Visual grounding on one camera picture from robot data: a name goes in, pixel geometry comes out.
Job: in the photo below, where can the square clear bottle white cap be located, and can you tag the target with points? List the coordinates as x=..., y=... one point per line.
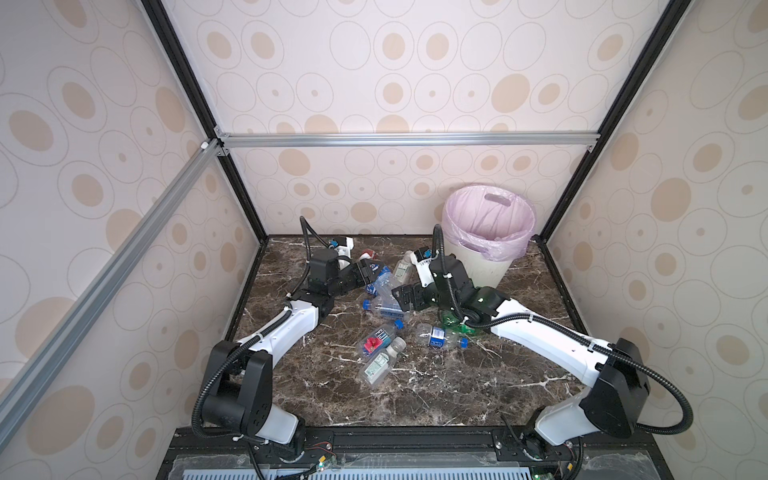
x=380, y=365

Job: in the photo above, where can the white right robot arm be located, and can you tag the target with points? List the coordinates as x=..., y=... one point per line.
x=614, y=388

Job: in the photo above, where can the pink bin liner bag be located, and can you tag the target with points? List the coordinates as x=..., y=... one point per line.
x=494, y=222

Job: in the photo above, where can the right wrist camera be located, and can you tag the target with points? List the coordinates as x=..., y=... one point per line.
x=421, y=259

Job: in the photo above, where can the clear bottle green white label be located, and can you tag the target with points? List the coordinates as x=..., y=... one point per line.
x=405, y=269

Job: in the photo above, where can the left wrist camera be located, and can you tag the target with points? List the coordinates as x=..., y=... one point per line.
x=343, y=246

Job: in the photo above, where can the small crushed bottle blue cap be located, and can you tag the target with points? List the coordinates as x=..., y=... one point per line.
x=440, y=338

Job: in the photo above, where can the clear bottle pale blue label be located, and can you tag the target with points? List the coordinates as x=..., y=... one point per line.
x=384, y=306

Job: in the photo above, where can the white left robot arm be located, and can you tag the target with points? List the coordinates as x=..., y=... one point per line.
x=237, y=391

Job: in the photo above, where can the green bottle yellow cap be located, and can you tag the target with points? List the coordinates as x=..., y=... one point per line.
x=451, y=323

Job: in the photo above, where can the clear bottle blue label white cap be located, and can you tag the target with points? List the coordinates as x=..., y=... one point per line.
x=383, y=284

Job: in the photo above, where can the aluminium rail left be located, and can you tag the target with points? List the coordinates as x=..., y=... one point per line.
x=42, y=369

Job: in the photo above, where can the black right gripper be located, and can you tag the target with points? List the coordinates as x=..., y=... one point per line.
x=415, y=291

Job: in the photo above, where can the clear bottle pink red label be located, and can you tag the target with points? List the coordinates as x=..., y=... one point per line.
x=378, y=339

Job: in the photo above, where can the orange red label bottle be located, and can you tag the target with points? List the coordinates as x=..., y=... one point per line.
x=369, y=255

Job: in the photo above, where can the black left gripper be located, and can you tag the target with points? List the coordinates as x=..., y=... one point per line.
x=364, y=272

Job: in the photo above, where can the white waste bin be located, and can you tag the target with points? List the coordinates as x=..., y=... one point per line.
x=481, y=269

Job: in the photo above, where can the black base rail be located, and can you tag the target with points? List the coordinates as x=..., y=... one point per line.
x=412, y=453

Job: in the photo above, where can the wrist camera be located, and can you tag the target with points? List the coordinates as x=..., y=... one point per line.
x=343, y=246
x=421, y=259

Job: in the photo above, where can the horizontal aluminium rail back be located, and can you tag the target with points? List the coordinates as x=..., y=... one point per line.
x=428, y=139

